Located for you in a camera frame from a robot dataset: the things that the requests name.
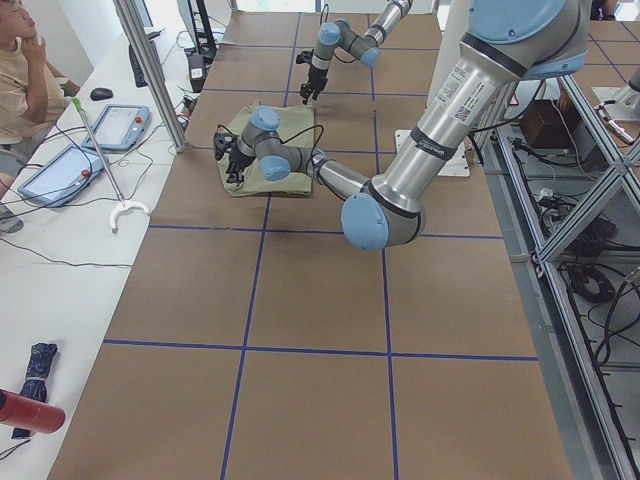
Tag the black computer keyboard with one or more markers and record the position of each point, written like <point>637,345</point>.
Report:
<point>136,68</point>

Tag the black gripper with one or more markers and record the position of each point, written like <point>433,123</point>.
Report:
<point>235,161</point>
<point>315,76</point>

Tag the seated person in beige shirt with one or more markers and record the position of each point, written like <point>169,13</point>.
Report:
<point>34,94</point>

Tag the reacher grabber stick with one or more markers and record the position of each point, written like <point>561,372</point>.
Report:
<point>123,205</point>

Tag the folded navy blue umbrella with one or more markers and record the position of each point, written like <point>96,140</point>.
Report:
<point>34,386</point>

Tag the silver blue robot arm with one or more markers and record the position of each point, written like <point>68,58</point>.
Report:
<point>504,42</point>
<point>338,34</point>

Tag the aluminium frame post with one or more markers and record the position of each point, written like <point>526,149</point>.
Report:
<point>133,28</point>

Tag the olive green long-sleeve shirt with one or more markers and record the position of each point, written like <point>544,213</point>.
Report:
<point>280,141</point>

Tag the black computer mouse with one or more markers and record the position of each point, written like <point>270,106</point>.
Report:
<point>101,93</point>

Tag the near blue teach pendant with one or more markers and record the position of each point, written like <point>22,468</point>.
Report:
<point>62,178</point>

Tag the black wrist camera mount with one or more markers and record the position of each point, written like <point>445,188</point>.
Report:
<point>223,143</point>
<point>305,57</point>

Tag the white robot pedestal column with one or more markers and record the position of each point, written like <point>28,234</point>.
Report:
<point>411,164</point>

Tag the red cylindrical bottle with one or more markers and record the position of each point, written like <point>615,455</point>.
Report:
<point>14,412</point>

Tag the blue teach pendant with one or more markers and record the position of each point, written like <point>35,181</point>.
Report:
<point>62,178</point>
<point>119,127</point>

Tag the far blue teach pendant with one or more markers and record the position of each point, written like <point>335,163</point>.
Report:
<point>119,127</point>

